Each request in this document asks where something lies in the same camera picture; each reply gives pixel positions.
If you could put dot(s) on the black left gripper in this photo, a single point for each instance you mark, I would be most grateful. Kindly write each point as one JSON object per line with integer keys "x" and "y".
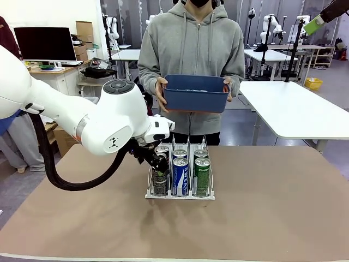
{"x": 143, "y": 152}

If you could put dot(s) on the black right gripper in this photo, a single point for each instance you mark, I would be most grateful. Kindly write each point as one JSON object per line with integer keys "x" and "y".
{"x": 338, "y": 9}

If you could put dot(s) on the black Pepsi can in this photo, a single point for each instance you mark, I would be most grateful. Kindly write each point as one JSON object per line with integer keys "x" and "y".
{"x": 163, "y": 149}
{"x": 159, "y": 184}

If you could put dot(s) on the blue plastic bin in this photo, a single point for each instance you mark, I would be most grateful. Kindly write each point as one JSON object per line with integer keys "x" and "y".
{"x": 195, "y": 98}

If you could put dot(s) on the person's left forearm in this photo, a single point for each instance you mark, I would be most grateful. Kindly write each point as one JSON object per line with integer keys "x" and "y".
{"x": 235, "y": 79}

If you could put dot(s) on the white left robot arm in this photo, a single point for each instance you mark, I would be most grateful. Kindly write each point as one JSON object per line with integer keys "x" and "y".
{"x": 54, "y": 109}

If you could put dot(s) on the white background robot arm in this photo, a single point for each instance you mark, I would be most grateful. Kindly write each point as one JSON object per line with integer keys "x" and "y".
{"x": 114, "y": 27}
{"x": 265, "y": 30}

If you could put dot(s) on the person's right forearm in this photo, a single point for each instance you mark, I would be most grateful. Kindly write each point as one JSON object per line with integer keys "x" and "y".
{"x": 147, "y": 77}

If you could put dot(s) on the person's right hand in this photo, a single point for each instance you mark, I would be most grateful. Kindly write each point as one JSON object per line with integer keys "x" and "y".
{"x": 159, "y": 91}

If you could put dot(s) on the person's left hand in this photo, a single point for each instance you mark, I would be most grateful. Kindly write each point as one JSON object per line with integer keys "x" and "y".
{"x": 230, "y": 90}

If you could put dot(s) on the blue Pocari Sweat can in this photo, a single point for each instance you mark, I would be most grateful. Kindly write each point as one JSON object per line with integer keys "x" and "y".
{"x": 180, "y": 153}
{"x": 180, "y": 180}

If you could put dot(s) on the wooden shelf table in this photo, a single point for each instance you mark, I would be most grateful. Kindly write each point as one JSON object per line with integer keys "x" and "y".
{"x": 319, "y": 54}

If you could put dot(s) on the black tripod stand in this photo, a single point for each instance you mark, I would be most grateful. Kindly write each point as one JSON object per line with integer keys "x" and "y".
{"x": 294, "y": 54}

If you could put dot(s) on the green Sprite can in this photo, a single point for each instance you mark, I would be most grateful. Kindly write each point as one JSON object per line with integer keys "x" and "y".
{"x": 202, "y": 180}
{"x": 201, "y": 153}

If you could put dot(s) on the white background table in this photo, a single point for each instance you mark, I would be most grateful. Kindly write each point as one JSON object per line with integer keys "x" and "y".
{"x": 126, "y": 54}
{"x": 272, "y": 54}

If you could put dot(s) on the dark red cloth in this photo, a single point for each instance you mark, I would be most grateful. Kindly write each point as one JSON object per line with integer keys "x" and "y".
{"x": 149, "y": 107}

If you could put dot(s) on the yellow plastic crate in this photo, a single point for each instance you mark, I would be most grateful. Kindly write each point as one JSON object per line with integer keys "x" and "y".
{"x": 313, "y": 83}

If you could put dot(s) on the black light stand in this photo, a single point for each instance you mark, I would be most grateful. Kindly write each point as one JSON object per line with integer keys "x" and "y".
{"x": 262, "y": 60}

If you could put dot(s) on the white rounded table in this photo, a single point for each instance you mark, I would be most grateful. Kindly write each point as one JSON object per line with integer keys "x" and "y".
{"x": 294, "y": 109}

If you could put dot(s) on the large brown cardboard box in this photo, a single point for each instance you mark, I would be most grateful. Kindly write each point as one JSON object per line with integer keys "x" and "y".
{"x": 64, "y": 142}

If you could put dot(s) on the black bag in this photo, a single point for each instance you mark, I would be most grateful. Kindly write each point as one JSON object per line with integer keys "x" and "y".
{"x": 98, "y": 72}

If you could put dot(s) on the small wooden shelf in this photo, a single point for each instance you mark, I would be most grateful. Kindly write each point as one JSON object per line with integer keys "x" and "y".
{"x": 49, "y": 136}

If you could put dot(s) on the black face mask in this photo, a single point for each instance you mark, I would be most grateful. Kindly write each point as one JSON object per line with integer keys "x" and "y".
{"x": 200, "y": 2}

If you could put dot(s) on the patterned flat box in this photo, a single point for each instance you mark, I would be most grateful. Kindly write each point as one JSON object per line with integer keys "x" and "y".
{"x": 100, "y": 63}

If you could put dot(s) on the person in grey hoodie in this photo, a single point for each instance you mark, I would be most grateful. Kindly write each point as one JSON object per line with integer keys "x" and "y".
{"x": 191, "y": 49}

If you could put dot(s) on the white desk wooden top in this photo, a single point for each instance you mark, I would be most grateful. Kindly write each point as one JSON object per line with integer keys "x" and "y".
{"x": 62, "y": 79}

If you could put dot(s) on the white storage container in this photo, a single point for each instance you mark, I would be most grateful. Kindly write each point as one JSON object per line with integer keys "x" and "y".
{"x": 91, "y": 53}

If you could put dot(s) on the small stacked cardboard box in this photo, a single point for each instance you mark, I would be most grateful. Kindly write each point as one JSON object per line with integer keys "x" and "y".
{"x": 81, "y": 53}

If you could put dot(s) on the bystander in maroon top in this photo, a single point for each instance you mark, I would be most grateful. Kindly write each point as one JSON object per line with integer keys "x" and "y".
{"x": 24, "y": 147}

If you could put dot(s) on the green bowl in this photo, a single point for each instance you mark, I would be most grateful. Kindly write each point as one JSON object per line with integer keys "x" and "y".
{"x": 47, "y": 67}

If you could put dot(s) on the tall flat cardboard box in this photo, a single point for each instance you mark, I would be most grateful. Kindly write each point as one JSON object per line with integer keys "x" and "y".
{"x": 84, "y": 31}

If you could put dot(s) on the black computer monitor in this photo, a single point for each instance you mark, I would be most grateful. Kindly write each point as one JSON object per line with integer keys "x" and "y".
{"x": 45, "y": 43}

